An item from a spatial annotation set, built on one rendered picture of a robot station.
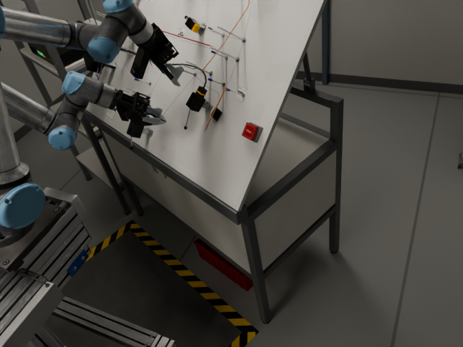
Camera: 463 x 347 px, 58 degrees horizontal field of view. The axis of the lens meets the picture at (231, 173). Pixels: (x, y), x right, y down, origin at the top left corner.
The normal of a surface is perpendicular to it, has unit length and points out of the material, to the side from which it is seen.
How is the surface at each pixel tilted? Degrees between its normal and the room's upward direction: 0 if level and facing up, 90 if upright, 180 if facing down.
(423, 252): 0
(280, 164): 0
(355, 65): 90
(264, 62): 49
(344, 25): 90
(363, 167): 0
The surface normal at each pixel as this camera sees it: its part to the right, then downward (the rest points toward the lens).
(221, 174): -0.64, -0.07
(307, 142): -0.15, -0.73
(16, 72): 0.90, 0.18
